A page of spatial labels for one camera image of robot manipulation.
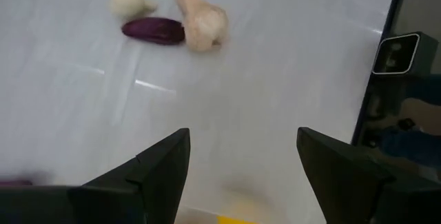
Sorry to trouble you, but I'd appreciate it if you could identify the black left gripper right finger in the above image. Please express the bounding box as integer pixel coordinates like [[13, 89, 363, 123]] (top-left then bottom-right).
[[297, 126, 396, 224]]

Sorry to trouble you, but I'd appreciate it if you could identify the small purple eggplant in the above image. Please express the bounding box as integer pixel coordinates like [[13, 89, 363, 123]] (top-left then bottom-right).
[[121, 17, 186, 45]]

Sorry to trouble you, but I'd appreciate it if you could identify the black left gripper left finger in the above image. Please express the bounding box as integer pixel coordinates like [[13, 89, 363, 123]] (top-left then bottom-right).
[[81, 128, 192, 224]]

